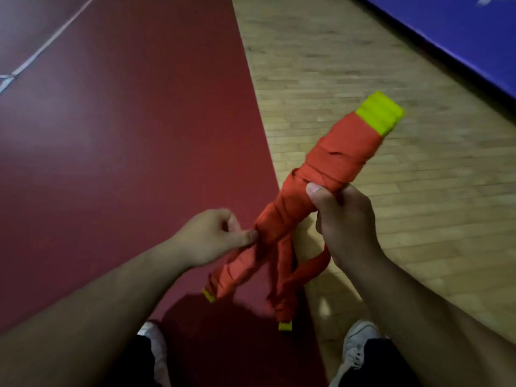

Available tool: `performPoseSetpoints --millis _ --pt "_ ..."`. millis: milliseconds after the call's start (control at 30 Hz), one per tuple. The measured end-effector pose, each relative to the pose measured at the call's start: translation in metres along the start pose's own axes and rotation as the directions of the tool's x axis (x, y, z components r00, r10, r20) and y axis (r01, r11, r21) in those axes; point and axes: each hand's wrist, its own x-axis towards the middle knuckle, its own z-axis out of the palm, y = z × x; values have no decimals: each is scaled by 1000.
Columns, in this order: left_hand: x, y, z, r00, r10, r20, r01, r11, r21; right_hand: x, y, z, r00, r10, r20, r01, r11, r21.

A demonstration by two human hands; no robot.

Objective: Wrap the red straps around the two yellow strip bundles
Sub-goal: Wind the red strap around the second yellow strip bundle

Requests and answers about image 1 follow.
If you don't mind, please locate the person's right hand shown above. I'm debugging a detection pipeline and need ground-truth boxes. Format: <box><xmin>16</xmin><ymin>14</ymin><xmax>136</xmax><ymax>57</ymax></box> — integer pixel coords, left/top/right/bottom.
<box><xmin>305</xmin><ymin>182</ymin><xmax>384</xmax><ymax>270</ymax></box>

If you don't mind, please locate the person's left hand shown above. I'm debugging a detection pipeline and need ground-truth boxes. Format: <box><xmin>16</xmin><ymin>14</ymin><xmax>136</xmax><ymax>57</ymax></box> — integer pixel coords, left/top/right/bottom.
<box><xmin>171</xmin><ymin>208</ymin><xmax>259</xmax><ymax>269</ymax></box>

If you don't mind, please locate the person's right forearm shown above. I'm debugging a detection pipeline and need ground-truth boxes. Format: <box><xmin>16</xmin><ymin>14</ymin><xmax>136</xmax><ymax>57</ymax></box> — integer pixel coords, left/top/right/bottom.
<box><xmin>346</xmin><ymin>247</ymin><xmax>516</xmax><ymax>387</ymax></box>

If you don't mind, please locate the person's left forearm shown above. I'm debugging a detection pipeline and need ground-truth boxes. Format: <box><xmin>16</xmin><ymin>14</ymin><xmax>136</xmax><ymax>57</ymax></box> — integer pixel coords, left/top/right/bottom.
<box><xmin>0</xmin><ymin>239</ymin><xmax>194</xmax><ymax>387</ymax></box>

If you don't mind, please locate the white right shoe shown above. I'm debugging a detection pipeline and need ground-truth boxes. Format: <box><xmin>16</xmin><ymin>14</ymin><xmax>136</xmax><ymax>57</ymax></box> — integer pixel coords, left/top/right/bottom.
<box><xmin>328</xmin><ymin>320</ymin><xmax>382</xmax><ymax>387</ymax></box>

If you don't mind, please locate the white shoe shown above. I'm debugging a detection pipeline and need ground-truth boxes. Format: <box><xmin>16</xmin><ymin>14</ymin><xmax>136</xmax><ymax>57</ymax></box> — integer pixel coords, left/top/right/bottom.
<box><xmin>137</xmin><ymin>321</ymin><xmax>172</xmax><ymax>387</ymax></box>
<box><xmin>328</xmin><ymin>320</ymin><xmax>382</xmax><ymax>387</ymax></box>

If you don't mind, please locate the white left shoe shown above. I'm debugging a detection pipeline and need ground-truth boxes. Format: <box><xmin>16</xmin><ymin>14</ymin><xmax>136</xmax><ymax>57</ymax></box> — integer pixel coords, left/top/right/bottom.
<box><xmin>137</xmin><ymin>321</ymin><xmax>172</xmax><ymax>387</ymax></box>

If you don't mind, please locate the black right trouser leg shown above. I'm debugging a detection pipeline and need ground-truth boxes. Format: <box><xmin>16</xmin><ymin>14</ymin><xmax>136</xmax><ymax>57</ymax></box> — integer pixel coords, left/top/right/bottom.
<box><xmin>342</xmin><ymin>338</ymin><xmax>422</xmax><ymax>387</ymax></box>

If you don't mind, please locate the black trouser leg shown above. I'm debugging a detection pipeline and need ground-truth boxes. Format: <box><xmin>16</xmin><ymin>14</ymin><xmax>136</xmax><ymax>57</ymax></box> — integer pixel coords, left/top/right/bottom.
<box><xmin>342</xmin><ymin>338</ymin><xmax>422</xmax><ymax>387</ymax></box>
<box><xmin>104</xmin><ymin>334</ymin><xmax>160</xmax><ymax>387</ymax></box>

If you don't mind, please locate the black left trouser leg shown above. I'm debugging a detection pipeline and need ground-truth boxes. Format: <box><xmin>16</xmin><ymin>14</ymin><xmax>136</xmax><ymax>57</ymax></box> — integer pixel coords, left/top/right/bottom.
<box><xmin>104</xmin><ymin>334</ymin><xmax>160</xmax><ymax>387</ymax></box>

